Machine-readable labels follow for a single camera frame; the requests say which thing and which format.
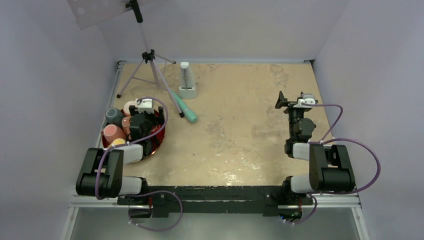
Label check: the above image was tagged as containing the white metronome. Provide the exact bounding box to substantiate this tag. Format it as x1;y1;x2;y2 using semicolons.
178;62;198;100

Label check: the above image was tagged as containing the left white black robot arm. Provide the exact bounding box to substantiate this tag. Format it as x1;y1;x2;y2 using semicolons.
75;106;168;205

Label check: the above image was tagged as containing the red round tray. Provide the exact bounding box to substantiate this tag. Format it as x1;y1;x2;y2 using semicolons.
101;123;166;158

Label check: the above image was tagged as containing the white perforated board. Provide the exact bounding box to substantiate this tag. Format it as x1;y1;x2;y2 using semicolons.
66;0;157;31

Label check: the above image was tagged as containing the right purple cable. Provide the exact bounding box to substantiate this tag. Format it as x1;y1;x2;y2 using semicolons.
281;102;382;226

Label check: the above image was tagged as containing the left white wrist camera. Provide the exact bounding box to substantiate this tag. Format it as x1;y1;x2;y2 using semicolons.
135;98;155;114

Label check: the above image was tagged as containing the silver tripod stand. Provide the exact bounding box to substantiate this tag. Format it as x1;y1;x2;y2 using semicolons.
116;0;185;118

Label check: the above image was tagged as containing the yellow mug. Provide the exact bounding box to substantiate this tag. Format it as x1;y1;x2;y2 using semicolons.
108;138;127;148

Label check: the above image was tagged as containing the aluminium frame rail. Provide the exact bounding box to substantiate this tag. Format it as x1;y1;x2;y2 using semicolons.
60;194;369;240

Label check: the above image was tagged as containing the dark grey mug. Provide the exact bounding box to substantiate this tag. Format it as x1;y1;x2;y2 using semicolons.
105;107;125;128

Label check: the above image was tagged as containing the salmon mug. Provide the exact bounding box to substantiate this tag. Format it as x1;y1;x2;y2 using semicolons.
121;116;132;135

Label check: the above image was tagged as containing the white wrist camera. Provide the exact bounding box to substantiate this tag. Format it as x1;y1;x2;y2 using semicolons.
296;92;318;108
135;98;155;114

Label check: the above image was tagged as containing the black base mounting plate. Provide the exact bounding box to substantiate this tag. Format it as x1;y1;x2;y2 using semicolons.
117;185;314;218

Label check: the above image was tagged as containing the light pink mug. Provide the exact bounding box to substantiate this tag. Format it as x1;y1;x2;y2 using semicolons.
122;100;137;117

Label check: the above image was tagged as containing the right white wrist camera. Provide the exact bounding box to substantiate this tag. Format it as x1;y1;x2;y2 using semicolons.
296;92;318;108

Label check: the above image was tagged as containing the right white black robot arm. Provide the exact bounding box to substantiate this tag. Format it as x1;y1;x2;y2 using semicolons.
275;91;356;204

